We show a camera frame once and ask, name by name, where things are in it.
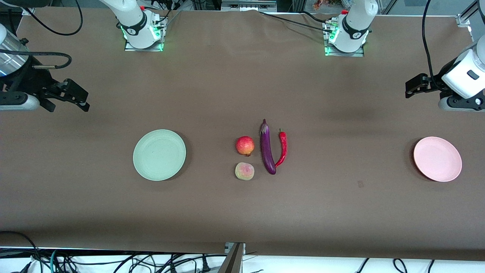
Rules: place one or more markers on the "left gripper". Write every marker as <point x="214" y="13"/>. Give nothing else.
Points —
<point x="431" y="82"/>

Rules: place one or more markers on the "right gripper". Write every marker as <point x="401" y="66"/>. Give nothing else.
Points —
<point x="33" y="80"/>

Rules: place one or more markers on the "red chili pepper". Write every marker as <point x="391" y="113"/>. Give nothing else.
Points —
<point x="283" y="146"/>

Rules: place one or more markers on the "long purple eggplant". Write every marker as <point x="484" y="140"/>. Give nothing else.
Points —
<point x="267" y="151"/>

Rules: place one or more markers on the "red pomegranate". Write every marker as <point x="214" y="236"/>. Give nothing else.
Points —
<point x="245" y="146"/>

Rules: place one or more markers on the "yellow pink peach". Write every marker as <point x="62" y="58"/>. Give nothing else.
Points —
<point x="244" y="171"/>

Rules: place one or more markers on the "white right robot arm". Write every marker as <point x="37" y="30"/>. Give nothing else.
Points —
<point x="132" y="19"/>

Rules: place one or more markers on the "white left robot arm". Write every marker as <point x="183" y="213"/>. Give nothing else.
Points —
<point x="356" y="19"/>

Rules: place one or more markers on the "pink round plate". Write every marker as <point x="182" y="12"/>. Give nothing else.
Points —
<point x="435" y="159"/>

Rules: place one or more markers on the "pale green round plate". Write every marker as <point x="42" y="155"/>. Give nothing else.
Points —
<point x="151" y="159"/>

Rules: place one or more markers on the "table cover sheet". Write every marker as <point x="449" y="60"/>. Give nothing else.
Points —
<point x="341" y="208"/>

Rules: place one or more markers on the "orange plastic toy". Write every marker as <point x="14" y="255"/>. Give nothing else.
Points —
<point x="318" y="4"/>

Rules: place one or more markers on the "silver metal box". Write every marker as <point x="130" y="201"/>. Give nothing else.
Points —
<point x="246" y="7"/>

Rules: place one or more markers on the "aluminium frame profile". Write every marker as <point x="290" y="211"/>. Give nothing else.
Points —
<point x="464" y="19"/>
<point x="28" y="11"/>

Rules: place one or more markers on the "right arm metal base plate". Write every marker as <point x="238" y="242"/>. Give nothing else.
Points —
<point x="144" y="49"/>

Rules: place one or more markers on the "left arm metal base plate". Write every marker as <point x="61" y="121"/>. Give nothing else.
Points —
<point x="344" y="54"/>

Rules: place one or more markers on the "dark metal frame beam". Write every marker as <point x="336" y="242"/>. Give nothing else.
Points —
<point x="233" y="261"/>

